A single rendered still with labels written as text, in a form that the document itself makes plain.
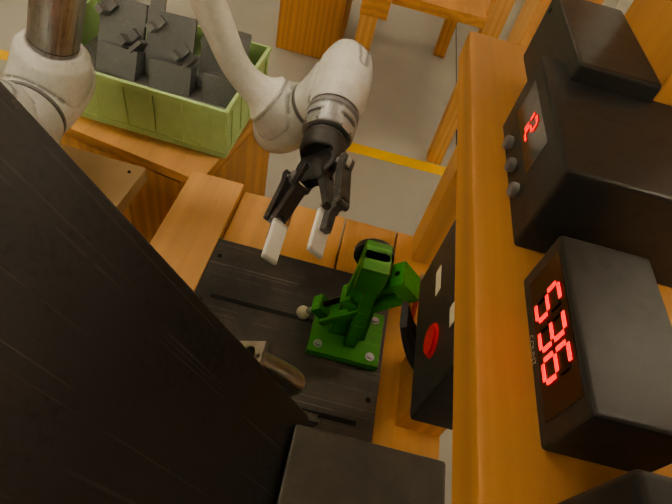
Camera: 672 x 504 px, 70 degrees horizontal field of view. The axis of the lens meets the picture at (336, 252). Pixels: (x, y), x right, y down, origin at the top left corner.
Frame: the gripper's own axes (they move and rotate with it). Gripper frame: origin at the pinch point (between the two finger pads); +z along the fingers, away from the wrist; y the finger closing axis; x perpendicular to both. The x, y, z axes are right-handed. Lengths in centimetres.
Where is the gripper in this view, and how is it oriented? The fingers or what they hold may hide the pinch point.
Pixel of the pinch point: (294, 243)
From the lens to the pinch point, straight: 72.9
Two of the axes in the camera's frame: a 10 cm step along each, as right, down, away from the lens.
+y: 7.8, -1.1, -6.2
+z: -2.2, 8.7, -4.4
